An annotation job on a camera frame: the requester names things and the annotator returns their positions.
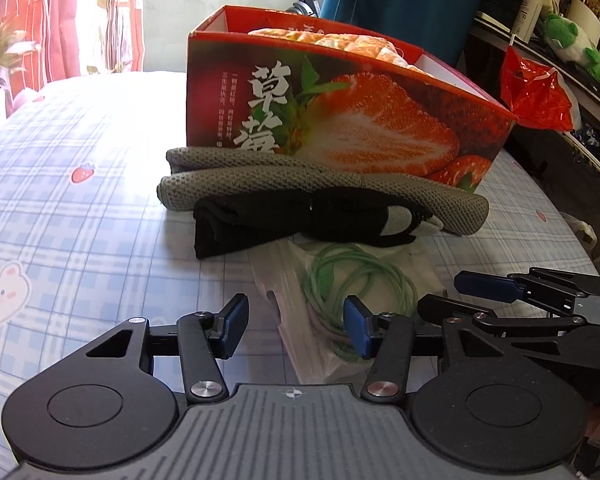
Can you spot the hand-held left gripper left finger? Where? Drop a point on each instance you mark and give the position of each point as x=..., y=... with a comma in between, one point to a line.
x=235, y=325

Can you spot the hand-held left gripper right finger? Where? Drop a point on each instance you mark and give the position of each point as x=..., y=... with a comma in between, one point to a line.
x=357, y=327

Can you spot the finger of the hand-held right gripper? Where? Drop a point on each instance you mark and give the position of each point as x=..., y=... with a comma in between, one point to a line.
x=530, y=325
x=485, y=287

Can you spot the clear plastic bag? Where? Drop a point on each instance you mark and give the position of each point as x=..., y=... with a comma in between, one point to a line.
x=280, y=280

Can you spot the red strawberry print box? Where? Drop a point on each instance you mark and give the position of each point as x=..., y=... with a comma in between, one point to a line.
x=380, y=125

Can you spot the black cloth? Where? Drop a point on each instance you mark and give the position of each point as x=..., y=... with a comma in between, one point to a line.
x=260, y=222

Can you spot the dark desk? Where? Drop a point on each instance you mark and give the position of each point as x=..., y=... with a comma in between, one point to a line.
x=545, y=170

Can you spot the grey mesh cloth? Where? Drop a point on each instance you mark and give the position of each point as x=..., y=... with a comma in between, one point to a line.
x=260, y=180

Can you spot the white plastic bag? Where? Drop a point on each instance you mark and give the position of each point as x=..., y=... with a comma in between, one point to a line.
x=575, y=110

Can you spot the red plastic bag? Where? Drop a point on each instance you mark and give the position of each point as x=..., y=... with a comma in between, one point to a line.
x=530, y=90

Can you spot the green frog plush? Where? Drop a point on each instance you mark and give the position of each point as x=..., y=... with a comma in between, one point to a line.
x=577, y=42

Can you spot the white tube bottle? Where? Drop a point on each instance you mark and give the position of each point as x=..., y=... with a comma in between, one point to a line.
x=527, y=12

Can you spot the orange-white packet in box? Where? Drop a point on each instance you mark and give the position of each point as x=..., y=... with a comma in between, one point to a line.
x=340, y=42

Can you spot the white brush holder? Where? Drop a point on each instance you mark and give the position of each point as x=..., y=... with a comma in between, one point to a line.
x=582, y=17

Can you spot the dried plant stems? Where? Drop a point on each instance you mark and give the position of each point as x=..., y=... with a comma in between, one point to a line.
x=112, y=15

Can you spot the green potted plant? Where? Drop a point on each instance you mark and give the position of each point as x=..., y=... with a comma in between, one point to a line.
x=2, y=60

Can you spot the red striped curtain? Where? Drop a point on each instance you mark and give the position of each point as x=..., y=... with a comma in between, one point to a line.
x=65, y=10

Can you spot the white metal hoop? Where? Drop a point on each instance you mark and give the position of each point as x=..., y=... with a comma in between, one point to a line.
x=50, y=15

